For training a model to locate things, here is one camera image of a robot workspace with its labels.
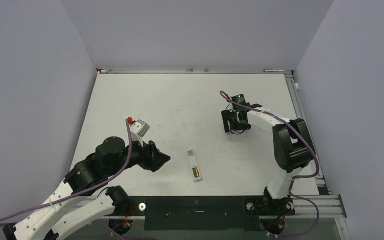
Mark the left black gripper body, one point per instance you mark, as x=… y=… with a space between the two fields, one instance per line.
x=139 y=156

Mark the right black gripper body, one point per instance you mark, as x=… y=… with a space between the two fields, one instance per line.
x=231 y=118

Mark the green black AAA battery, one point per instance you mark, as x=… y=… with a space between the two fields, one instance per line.
x=194 y=173

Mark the white remote control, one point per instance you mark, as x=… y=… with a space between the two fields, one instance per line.
x=193 y=163

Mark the gold AAA battery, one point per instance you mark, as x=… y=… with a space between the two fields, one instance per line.
x=197 y=172

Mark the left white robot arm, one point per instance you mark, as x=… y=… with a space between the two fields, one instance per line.
x=59 y=221

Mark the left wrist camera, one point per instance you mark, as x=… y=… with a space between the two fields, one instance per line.
x=140 y=128

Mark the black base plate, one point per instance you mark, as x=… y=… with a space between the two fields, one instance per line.
x=202 y=213

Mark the aluminium frame rail back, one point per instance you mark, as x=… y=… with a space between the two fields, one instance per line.
x=193 y=71

